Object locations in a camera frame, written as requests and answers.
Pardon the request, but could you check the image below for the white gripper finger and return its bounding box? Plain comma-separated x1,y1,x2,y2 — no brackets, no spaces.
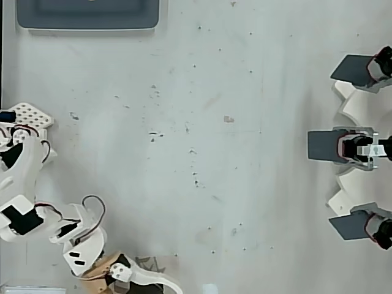
110,257,184,294

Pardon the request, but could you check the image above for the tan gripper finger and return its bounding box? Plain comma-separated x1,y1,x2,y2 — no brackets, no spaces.
105,279,132,294

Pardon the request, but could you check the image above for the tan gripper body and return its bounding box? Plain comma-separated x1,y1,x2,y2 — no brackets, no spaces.
75,250,132,294

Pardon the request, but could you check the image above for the white flat box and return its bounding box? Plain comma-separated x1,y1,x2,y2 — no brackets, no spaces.
0,285,67,294

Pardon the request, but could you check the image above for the dark grey flat panel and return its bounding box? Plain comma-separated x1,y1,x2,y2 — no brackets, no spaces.
307,129,341,162
330,54,377,89
328,211,372,242

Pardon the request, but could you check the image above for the white toothed round fixture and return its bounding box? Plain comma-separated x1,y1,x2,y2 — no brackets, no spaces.
325,79,392,216

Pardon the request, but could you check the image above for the blue-grey plastic tray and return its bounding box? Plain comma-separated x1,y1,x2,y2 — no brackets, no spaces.
14,0,168,36

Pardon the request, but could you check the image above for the black looped wrist cable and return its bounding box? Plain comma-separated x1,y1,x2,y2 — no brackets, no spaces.
81,195,107,235

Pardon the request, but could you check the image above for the red black arm cable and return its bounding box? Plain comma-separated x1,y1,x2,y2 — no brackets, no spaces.
34,202,83,222

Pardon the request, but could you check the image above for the white perforated base plate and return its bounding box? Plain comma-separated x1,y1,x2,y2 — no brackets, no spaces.
6,103,58,131

